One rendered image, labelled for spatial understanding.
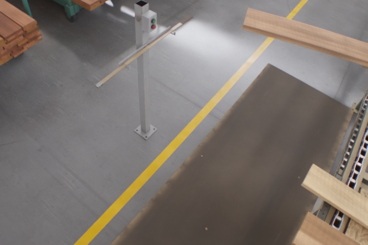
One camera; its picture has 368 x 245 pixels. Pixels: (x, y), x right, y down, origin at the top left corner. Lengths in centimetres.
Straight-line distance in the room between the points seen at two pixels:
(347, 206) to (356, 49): 136
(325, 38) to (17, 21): 272
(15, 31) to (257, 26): 209
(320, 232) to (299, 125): 164
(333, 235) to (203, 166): 130
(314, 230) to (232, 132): 145
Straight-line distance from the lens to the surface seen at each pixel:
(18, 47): 301
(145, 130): 264
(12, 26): 301
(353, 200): 177
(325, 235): 162
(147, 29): 179
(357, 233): 177
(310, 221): 160
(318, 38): 254
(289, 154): 282
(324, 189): 171
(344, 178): 189
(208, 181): 248
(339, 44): 259
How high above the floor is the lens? 224
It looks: 51 degrees down
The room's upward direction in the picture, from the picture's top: 6 degrees clockwise
